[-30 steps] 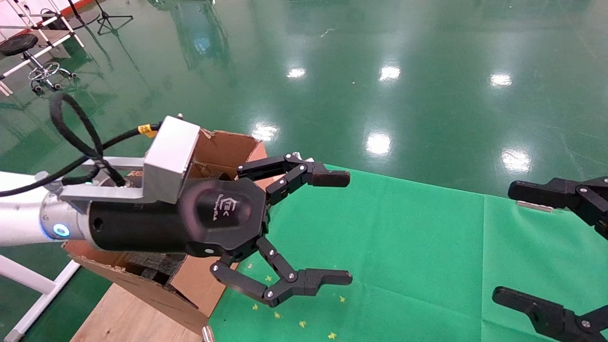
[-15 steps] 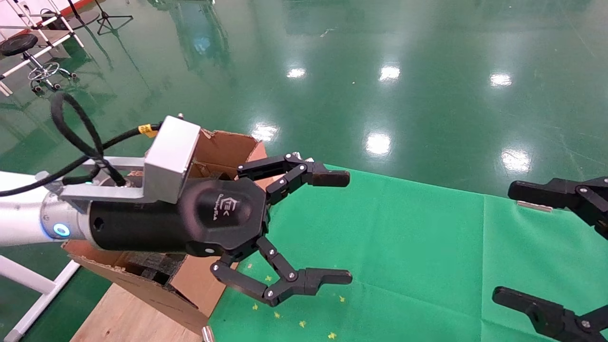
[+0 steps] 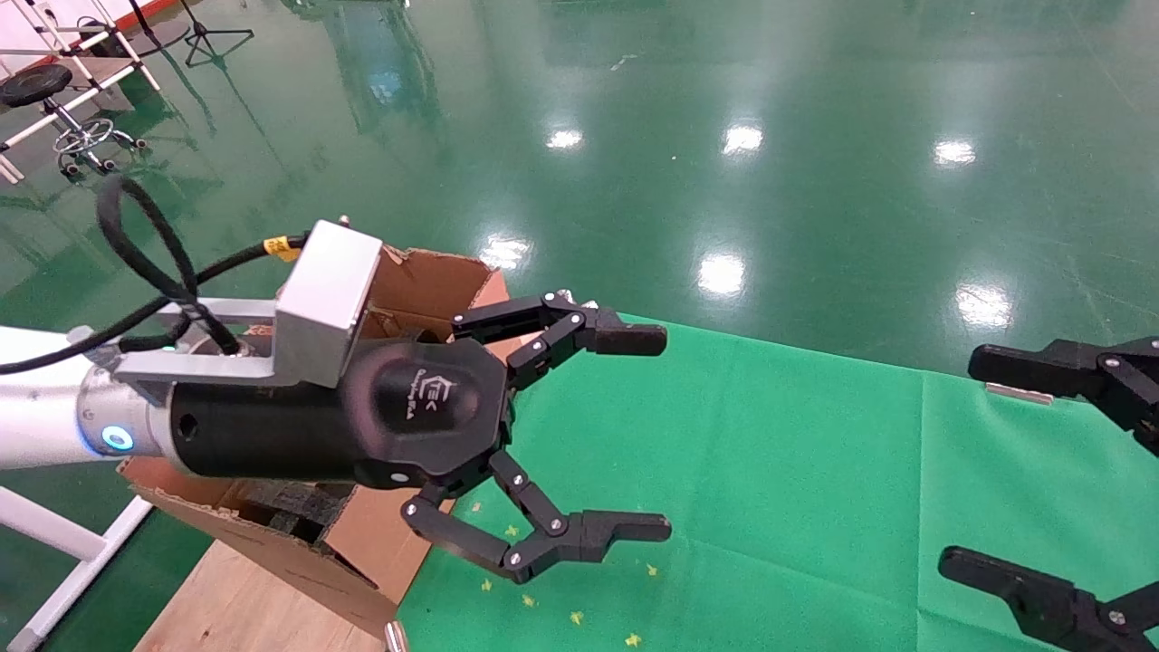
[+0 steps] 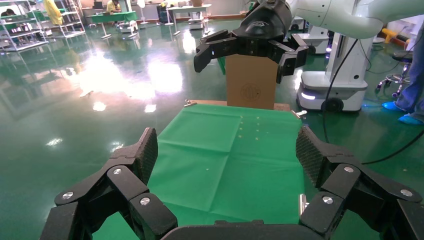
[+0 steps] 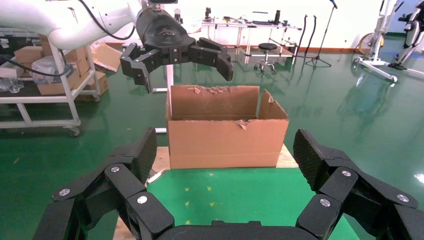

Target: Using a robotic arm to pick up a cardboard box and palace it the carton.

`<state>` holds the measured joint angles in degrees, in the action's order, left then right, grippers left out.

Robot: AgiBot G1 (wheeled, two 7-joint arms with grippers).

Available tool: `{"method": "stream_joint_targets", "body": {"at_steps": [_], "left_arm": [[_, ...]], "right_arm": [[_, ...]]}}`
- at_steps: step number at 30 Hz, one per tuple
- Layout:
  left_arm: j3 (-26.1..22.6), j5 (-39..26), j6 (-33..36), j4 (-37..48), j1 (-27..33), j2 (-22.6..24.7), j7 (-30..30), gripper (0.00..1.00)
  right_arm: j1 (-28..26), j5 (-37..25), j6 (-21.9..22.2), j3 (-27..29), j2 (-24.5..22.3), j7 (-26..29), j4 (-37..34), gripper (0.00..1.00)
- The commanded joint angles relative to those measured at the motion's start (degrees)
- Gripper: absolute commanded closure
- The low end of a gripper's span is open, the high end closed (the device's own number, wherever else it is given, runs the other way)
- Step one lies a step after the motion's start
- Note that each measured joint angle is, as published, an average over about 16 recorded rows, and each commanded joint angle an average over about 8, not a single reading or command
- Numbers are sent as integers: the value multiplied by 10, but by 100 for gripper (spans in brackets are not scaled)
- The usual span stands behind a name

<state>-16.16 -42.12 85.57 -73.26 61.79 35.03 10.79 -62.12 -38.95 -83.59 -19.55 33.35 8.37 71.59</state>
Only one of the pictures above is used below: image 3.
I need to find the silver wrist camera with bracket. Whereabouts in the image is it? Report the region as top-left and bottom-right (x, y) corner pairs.
(113, 220), (383, 399)

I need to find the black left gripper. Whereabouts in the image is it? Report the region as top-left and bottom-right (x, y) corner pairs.
(168, 292), (673, 585)

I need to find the green table cloth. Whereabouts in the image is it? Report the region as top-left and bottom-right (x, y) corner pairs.
(396, 312), (1159, 652)

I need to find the black tripod stand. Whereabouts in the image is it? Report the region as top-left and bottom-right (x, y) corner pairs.
(181, 0), (256, 72)

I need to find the white pipe rack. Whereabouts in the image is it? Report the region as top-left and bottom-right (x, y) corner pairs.
(0, 0), (164, 182)

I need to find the dark grey foam insert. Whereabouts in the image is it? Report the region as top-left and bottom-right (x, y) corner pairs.
(237, 480), (354, 544)

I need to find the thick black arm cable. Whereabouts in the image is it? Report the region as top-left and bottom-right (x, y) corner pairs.
(0, 175), (313, 377)

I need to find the white pipe table frame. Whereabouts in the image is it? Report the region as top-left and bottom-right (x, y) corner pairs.
(0, 489), (155, 652)

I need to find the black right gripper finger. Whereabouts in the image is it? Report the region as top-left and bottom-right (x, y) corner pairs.
(937, 545), (1159, 652)
(967, 337), (1159, 454)

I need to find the black swivel stool chrome base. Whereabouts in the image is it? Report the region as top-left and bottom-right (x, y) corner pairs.
(0, 62), (144, 177)

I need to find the large open torn carton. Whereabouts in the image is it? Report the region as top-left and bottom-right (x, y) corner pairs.
(118, 246), (512, 639)

